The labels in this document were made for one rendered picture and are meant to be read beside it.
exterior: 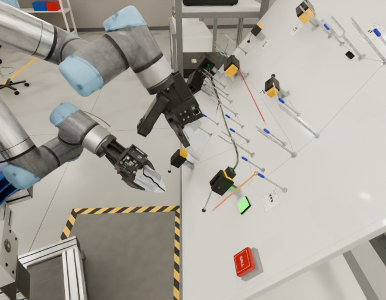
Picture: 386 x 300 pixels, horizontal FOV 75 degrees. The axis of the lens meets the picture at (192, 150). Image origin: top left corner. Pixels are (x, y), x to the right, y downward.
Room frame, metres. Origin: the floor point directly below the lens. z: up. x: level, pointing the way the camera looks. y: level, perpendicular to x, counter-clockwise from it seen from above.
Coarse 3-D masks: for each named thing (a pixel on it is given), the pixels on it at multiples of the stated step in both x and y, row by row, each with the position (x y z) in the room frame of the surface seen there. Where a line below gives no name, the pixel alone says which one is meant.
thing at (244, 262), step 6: (240, 252) 0.32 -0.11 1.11; (246, 252) 0.32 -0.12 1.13; (234, 258) 0.32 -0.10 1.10; (240, 258) 0.31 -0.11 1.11; (246, 258) 0.30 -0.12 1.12; (252, 258) 0.30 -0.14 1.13; (240, 264) 0.30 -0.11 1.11; (246, 264) 0.29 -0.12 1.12; (252, 264) 0.29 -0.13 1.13; (240, 270) 0.29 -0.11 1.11; (246, 270) 0.28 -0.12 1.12; (240, 276) 0.28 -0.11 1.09
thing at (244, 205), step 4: (244, 196) 0.49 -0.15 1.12; (244, 200) 0.48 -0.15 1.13; (248, 200) 0.48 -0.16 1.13; (240, 204) 0.47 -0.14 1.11; (244, 204) 0.46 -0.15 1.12; (248, 204) 0.46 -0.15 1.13; (240, 208) 0.46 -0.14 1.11; (244, 208) 0.45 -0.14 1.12; (248, 208) 0.45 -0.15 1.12; (240, 212) 0.45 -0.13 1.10
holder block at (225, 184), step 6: (216, 174) 0.54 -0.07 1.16; (222, 174) 0.53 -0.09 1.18; (216, 180) 0.52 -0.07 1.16; (222, 180) 0.51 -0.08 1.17; (228, 180) 0.51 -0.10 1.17; (216, 186) 0.51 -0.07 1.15; (222, 186) 0.51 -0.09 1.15; (228, 186) 0.51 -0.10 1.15; (216, 192) 0.50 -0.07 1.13; (222, 192) 0.51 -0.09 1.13
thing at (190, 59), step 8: (184, 56) 1.78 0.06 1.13; (192, 56) 1.78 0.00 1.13; (200, 56) 1.78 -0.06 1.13; (216, 56) 1.78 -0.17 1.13; (224, 56) 1.78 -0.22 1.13; (184, 64) 1.61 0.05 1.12; (192, 64) 1.61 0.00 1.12; (216, 64) 1.61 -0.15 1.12; (184, 72) 1.52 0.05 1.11; (192, 72) 1.53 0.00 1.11; (200, 72) 1.53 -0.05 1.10
